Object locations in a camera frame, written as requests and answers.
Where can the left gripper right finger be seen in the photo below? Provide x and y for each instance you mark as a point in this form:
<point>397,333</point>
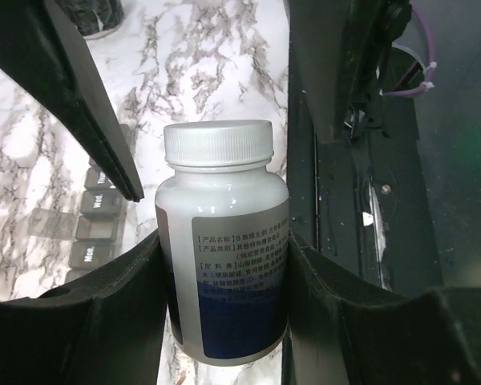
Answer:
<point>347,331</point>

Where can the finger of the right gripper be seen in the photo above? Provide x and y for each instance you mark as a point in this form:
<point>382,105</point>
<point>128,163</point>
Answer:
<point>43,52</point>
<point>338,45</point>

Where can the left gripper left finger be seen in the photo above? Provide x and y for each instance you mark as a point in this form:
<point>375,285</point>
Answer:
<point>105,327</point>

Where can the grey weekly pill organizer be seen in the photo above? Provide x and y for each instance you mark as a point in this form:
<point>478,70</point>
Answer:
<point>74,216</point>

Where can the white pill bottle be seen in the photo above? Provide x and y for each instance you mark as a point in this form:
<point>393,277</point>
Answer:
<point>223,222</point>

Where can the black front rail frame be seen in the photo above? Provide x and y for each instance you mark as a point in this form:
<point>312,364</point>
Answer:
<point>400,206</point>

